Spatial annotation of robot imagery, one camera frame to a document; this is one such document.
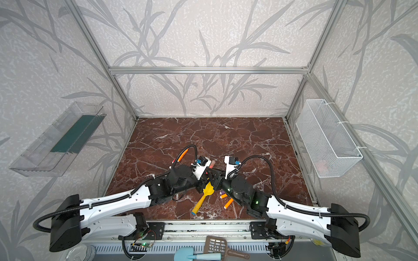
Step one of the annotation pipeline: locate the orange marker pen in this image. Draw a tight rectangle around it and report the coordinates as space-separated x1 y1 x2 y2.
177 149 189 162

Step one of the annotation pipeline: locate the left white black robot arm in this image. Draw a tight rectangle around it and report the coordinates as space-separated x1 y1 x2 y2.
33 164 210 252

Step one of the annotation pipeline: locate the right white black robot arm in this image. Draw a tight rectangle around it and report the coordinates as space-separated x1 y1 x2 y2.
207 169 370 258

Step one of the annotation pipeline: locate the orange capped marker lower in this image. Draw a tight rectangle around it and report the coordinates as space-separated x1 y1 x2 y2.
224 199 234 209

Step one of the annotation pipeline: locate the yellow toy shovel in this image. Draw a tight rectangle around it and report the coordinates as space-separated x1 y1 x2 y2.
192 182 214 215

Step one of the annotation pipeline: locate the brown toy slotted spatula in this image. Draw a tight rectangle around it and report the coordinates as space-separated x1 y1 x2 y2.
203 236 250 261

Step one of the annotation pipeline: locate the teal toy shovel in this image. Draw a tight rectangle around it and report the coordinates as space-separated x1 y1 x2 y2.
174 247 222 261

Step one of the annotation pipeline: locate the clear round dish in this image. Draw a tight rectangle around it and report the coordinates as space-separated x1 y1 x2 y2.
64 244 96 261

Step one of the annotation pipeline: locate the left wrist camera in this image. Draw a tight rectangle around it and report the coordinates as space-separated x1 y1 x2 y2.
192 156 212 180

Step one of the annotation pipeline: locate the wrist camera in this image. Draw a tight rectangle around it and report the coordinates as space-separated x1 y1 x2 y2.
224 156 241 179
192 156 212 180

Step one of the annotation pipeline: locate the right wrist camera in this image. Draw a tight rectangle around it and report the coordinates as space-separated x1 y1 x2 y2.
224 156 241 179

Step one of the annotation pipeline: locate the aluminium mounting rail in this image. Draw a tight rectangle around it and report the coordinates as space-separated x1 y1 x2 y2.
83 216 330 246

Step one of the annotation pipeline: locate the white wire mesh basket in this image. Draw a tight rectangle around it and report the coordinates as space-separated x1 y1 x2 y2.
296 99 363 178

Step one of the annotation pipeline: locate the clear plastic wall bin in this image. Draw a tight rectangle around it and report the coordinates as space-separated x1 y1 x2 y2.
9 102 107 177

